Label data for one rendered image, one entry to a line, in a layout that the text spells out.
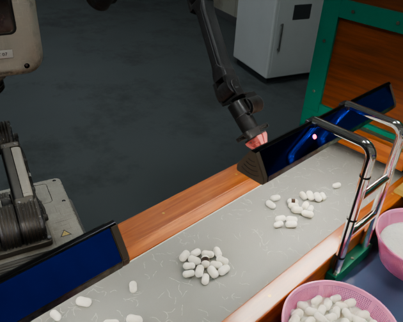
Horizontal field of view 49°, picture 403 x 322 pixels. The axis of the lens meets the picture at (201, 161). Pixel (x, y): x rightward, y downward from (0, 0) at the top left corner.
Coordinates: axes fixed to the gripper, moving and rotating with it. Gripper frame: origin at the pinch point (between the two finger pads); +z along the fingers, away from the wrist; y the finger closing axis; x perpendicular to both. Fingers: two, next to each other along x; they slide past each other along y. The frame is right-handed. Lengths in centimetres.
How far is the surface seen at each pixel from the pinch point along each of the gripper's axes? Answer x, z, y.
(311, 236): -6.4, 27.5, -7.1
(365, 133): -7.7, 9.5, 40.4
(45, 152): 179, -83, 1
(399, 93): -23, 4, 45
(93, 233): -32, 1, -73
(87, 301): 5, 11, -68
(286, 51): 141, -87, 226
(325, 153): 8.5, 8.8, 36.1
